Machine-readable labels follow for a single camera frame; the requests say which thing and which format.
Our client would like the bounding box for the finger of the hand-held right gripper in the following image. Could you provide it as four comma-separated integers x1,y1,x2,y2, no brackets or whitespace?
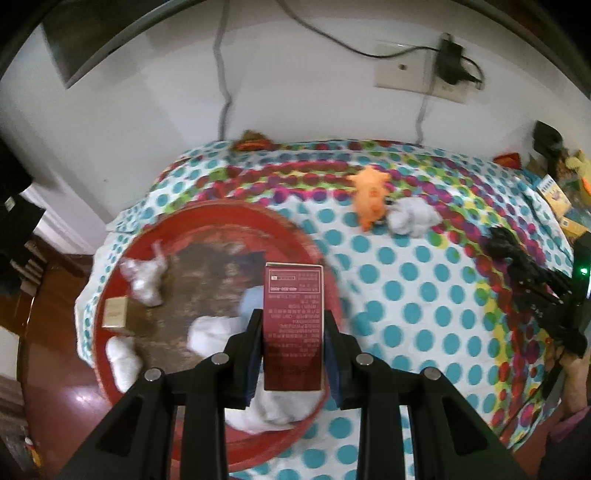
526,295,588,358
510,258,575,301

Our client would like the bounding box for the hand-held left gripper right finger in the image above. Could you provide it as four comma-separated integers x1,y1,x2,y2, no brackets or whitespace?
324,310,527,480

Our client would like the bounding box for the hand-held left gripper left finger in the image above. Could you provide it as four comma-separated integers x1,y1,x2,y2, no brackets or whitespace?
58,310,264,480

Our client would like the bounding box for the black cloth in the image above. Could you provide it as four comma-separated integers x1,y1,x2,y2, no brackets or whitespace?
484,226,532,278

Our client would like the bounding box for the dark red carton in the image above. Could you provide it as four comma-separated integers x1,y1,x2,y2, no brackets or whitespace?
263,262,324,392

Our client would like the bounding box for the cream cosmetics box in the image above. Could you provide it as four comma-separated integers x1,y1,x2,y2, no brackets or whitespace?
102,296,129,329

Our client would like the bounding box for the round red tray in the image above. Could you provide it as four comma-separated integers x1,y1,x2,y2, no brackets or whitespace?
92,199,345,474

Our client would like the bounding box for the person's right hand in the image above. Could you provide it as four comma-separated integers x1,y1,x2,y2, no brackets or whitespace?
556,351,591,411

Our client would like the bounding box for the light blue cloth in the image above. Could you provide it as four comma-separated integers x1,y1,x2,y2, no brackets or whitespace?
238,288,265,320

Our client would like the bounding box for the yellow product box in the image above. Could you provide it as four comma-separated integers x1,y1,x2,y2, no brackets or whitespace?
538,174,573,217

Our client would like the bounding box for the polka-dot blanket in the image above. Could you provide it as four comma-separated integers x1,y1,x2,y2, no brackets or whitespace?
76,137,591,480

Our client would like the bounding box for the yellow plush toy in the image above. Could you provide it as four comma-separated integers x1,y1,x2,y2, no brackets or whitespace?
566,150,591,183

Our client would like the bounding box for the black stand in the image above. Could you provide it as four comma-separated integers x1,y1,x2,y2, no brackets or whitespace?
533,121,566,160

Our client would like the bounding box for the orange plush toy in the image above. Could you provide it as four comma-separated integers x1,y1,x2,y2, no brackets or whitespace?
346,167,393,232

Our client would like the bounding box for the brown and red toy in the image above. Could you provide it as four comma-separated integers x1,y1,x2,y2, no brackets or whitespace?
235,130,274,152

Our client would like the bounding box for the black plug-in charger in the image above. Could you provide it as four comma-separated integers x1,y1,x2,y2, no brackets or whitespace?
436,33,483,89

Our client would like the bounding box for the dark wooden furniture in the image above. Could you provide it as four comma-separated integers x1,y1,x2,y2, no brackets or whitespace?
0,138,47,296

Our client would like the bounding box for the short grey cable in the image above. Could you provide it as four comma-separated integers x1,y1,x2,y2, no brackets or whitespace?
414,95,428,143

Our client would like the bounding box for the beige wall socket plate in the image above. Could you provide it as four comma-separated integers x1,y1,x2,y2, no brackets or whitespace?
374,41,469,103

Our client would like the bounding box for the thick grey cable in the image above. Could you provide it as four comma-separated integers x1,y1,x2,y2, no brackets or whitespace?
215,0,232,141

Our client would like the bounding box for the thin grey and black cable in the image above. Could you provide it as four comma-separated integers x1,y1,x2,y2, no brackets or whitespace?
276,0,441,58

